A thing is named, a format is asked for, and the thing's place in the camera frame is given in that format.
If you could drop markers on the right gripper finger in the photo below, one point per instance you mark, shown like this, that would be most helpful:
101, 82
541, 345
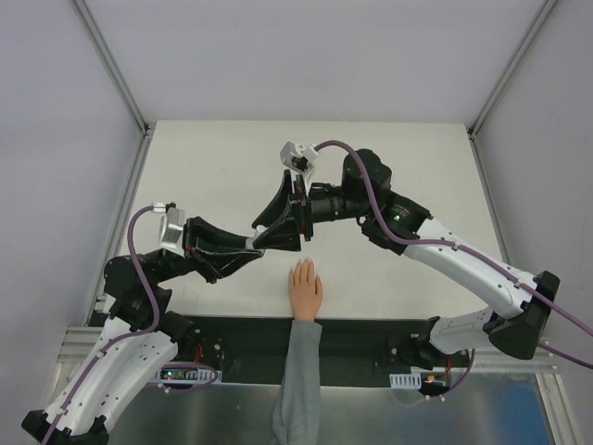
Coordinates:
279, 211
284, 238

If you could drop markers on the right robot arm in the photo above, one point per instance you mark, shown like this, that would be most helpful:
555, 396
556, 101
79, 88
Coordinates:
517, 302

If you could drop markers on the aluminium frame post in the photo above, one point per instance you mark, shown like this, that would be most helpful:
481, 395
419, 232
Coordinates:
536, 25
110, 65

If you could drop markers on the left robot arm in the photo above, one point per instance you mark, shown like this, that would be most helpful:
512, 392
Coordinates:
140, 334

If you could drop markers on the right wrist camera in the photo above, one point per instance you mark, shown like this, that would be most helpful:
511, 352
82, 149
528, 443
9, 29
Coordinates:
300, 159

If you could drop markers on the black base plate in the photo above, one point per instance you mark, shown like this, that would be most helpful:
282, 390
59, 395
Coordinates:
329, 352

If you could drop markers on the left aluminium frame post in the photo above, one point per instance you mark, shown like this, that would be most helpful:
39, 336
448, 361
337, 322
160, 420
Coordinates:
110, 65

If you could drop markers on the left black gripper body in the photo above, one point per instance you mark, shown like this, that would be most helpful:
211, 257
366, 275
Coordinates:
189, 238

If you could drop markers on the left white cable duct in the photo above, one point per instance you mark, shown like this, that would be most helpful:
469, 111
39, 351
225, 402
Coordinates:
188, 375

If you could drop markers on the white cable duct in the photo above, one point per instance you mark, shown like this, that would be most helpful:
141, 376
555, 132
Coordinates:
418, 380
188, 375

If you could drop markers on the grey sleeved forearm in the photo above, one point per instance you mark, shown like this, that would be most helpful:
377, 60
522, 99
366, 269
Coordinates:
297, 411

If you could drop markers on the right white cable duct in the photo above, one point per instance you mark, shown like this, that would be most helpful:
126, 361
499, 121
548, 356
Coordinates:
418, 380

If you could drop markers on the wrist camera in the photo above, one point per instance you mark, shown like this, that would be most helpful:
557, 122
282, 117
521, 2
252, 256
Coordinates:
171, 227
300, 159

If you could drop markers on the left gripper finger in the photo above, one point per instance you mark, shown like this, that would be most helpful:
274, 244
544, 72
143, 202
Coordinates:
217, 265
205, 236

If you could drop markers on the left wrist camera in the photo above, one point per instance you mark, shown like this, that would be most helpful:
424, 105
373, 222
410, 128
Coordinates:
171, 227

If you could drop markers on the mannequin hand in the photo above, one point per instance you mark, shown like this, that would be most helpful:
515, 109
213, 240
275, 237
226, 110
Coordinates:
305, 291

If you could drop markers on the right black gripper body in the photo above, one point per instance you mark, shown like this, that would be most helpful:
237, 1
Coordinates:
304, 209

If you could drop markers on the right aluminium frame post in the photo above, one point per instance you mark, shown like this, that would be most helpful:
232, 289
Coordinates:
536, 25

